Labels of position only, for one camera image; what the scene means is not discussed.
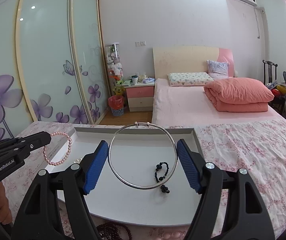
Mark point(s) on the trash bin with red bag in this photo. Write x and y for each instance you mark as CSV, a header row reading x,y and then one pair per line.
x,y
116,104

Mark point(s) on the floral pink bedsheet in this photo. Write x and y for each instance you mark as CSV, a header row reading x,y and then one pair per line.
x,y
259,147

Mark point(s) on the pink beige nightstand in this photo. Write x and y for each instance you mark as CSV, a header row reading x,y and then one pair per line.
x,y
140,97

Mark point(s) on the beige pink headboard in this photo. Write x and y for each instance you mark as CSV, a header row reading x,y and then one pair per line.
x,y
185,59

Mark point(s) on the thin silver bangle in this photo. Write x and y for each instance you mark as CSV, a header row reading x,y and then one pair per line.
x,y
134,152

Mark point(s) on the white wall socket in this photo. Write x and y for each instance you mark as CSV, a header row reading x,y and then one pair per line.
x,y
140,44

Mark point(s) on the sliding floral wardrobe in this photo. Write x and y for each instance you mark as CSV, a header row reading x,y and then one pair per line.
x,y
51,64

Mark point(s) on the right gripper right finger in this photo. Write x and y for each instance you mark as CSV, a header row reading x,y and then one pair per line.
x,y
246,215

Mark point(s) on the purple small pillow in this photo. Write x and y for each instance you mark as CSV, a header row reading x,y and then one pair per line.
x,y
218,70

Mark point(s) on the pink bed mattress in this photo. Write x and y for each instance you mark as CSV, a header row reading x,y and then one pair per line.
x,y
189,106

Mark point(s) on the folded coral duvet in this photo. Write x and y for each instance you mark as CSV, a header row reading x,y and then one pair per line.
x,y
238,95

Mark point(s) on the grey jewelry tray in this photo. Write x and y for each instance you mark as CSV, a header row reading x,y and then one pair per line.
x,y
113,200

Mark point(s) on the white mug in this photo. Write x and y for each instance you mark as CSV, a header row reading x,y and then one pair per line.
x,y
134,79

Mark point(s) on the dark wooden chair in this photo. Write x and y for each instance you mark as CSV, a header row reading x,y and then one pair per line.
x,y
270,81

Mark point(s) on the glass plush toy display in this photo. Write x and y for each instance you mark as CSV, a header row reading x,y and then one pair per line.
x,y
113,65

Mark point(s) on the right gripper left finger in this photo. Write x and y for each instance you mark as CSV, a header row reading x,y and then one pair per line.
x,y
39,216

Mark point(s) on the floral white pillow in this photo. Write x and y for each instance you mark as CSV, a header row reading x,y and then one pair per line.
x,y
189,79

